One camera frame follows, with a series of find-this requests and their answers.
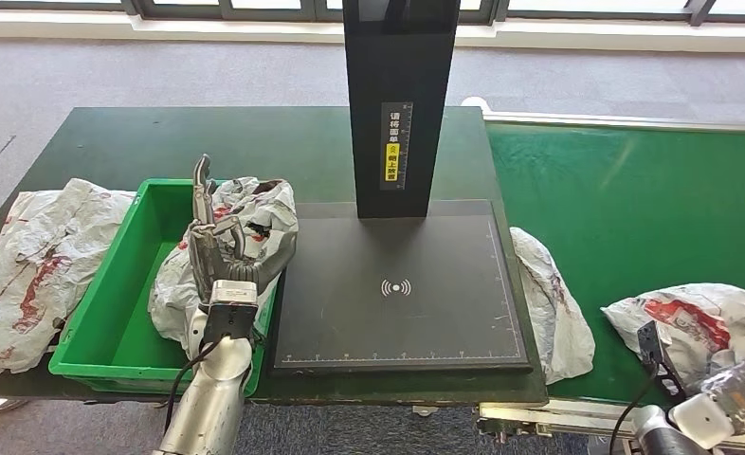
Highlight white window sill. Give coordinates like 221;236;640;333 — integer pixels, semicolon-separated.
0;9;745;55

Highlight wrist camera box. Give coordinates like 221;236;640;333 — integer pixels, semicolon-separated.
637;321;688;398
206;281;260;345

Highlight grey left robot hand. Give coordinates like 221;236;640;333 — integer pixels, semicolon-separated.
187;154;299;307

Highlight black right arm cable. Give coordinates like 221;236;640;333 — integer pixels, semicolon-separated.
608;364;662;455

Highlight ruler label with yellow sticker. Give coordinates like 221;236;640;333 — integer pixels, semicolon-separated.
380;101;414;191

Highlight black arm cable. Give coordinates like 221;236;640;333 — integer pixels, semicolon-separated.
608;364;662;455
161;338;223;434

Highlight white parcel bag red streaks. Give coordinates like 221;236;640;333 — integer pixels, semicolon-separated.
0;178;138;378

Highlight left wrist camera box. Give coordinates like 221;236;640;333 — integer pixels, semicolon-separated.
206;281;260;345

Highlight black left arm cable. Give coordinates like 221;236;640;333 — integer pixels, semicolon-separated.
161;338;223;434

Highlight white parcel bag red logo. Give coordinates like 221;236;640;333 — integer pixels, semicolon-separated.
601;283;745;395
148;176;300;360

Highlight green plastic delivery box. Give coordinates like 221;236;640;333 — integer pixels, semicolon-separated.
48;178;289;398

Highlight dark green table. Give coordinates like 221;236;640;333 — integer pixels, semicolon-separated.
0;105;551;407

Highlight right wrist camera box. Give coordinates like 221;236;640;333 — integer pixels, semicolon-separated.
637;321;688;398

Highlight black inbound scanner machine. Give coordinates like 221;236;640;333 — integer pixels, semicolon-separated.
270;0;534;376

